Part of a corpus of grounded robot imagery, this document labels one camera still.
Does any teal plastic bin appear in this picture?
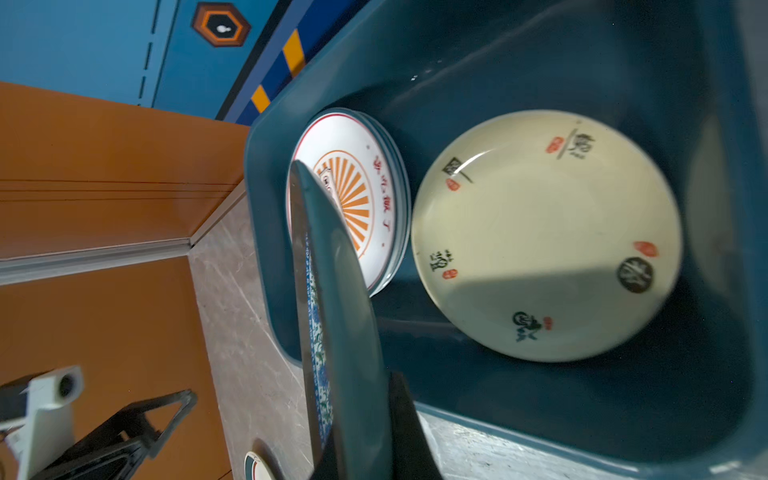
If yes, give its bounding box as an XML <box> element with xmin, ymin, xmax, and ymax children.
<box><xmin>245</xmin><ymin>1</ymin><xmax>767</xmax><ymax>479</ymax></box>

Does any cream yellow plate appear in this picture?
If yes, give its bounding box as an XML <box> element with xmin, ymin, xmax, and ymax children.
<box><xmin>411</xmin><ymin>110</ymin><xmax>683</xmax><ymax>362</ymax></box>

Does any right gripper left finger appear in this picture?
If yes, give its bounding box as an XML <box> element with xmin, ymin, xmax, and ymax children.
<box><xmin>34</xmin><ymin>390</ymin><xmax>197</xmax><ymax>479</ymax></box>

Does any sunburst plate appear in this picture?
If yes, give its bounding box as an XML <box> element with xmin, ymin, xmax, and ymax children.
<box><xmin>292</xmin><ymin>108</ymin><xmax>412</xmax><ymax>296</ymax></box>

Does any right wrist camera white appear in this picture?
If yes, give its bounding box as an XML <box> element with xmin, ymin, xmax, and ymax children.
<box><xmin>1</xmin><ymin>366</ymin><xmax>84</xmax><ymax>479</ymax></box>

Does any white plate dark rim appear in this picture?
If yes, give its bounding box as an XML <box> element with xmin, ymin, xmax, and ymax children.
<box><xmin>243</xmin><ymin>451</ymin><xmax>276</xmax><ymax>480</ymax></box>

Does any teal patterned plate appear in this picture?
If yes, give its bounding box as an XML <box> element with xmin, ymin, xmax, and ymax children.
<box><xmin>288</xmin><ymin>161</ymin><xmax>393</xmax><ymax>479</ymax></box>

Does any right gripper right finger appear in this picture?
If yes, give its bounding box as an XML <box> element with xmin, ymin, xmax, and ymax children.
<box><xmin>388</xmin><ymin>372</ymin><xmax>442</xmax><ymax>480</ymax></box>

